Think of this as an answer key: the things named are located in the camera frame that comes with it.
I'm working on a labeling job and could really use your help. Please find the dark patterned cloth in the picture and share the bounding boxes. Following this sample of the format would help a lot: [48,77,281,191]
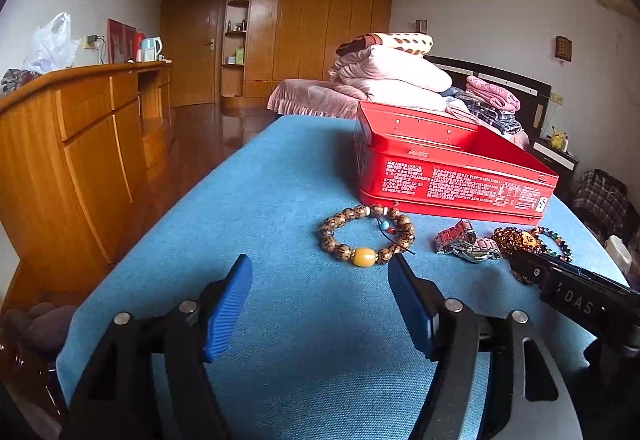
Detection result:
[0,68,43,96]

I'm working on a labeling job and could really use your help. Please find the bed with pink bedspread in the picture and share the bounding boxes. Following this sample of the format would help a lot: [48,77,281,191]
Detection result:
[266,79,531,151]

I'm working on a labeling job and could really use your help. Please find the folded pink quilts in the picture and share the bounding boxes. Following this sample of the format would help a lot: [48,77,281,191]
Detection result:
[327,45,453,113]

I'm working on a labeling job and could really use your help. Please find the amber bead bracelet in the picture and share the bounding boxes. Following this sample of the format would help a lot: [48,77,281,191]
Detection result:
[491,226,543,257]

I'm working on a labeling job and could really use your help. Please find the silver pink wrist watch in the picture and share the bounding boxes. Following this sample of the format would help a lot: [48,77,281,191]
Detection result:
[434,219,502,264]

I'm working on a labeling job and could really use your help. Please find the folded plaid clothes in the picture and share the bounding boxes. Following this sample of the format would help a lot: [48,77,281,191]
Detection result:
[465,100,523,135]

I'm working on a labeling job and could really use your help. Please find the white plastic bag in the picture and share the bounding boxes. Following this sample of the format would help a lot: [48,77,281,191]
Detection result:
[24,12,81,74]

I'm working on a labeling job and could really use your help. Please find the wooden door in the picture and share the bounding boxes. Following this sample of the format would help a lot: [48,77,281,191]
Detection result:
[161,0,223,108]

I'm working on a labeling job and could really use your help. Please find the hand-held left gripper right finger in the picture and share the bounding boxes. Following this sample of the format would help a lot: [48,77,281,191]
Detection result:
[387,254,583,440]

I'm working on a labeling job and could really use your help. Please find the folded pink clothes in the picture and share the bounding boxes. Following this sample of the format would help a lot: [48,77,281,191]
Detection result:
[466,75,521,112]

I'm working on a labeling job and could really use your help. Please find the dark nightstand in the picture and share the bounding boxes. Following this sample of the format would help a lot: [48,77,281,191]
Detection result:
[530,139,581,201]

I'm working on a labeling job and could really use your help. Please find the wooden wardrobe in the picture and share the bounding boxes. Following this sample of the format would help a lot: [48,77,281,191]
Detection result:
[159,0,395,101]

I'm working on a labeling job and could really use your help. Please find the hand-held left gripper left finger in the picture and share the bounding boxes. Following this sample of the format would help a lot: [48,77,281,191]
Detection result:
[67,253,253,440]

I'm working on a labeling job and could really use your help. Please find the multicolour dark bead bracelet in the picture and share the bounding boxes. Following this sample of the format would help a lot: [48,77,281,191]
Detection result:
[530,225,575,265]

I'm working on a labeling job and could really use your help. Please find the wooden dresser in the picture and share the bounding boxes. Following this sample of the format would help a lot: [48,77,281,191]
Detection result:
[0,61,173,293]

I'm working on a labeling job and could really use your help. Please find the brown spotted blanket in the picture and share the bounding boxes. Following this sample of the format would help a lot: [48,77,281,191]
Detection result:
[336,32,435,58]

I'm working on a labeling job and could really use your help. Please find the red tin box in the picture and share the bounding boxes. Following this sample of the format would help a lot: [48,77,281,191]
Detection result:
[354,100,560,226]

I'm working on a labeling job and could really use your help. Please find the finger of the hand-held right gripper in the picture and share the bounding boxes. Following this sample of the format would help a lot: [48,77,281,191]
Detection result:
[507,247,632,295]

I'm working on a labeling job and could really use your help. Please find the red picture frame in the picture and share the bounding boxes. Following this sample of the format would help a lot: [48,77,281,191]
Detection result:
[107,18,138,64]

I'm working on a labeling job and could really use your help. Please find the pale blue electric kettle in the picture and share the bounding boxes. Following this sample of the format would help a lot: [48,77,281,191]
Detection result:
[141,37,165,62]

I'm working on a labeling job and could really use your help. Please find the blue tablecloth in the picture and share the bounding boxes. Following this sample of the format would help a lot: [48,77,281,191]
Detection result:
[56,115,628,440]

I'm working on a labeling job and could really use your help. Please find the dark bed headboard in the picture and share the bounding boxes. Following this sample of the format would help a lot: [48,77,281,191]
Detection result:
[422,54,552,141]

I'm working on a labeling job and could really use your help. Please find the wooden bead bracelet yellow bead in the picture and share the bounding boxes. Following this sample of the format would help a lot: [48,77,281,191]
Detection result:
[318,203,417,267]

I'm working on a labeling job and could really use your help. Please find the plaid bag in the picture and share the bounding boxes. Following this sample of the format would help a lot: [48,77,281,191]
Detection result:
[572,169,631,241]

